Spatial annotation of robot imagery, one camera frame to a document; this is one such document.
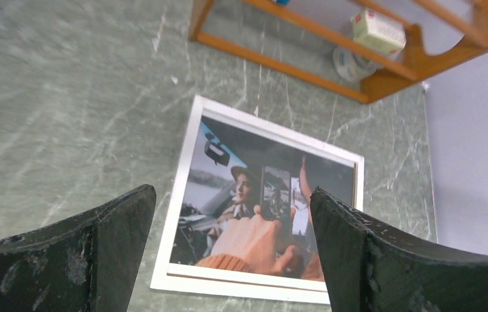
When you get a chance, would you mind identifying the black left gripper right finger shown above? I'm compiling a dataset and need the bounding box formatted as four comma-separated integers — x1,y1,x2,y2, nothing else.
310,188,488,311

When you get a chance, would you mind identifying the printed photo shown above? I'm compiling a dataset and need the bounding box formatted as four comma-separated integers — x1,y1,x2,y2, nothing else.
169,116,357,281

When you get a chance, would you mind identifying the wooden picture frame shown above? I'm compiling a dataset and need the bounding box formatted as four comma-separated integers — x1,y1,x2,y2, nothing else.
151,96,365,304

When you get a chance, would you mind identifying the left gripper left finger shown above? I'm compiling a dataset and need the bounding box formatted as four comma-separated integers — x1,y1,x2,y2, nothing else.
0,184,157,311

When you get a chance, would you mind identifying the silver tape roll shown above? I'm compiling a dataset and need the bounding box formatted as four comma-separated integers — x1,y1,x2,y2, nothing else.
333,47,379,83

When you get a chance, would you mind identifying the white green box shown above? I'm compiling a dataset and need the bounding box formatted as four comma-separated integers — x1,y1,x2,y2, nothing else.
350,8,407,55

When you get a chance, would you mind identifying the orange wooden shelf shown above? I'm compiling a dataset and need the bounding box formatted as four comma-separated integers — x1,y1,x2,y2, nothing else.
188,1,488,104

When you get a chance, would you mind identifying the blue white jar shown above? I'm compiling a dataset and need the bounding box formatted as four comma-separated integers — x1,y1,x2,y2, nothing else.
272,0,290,6

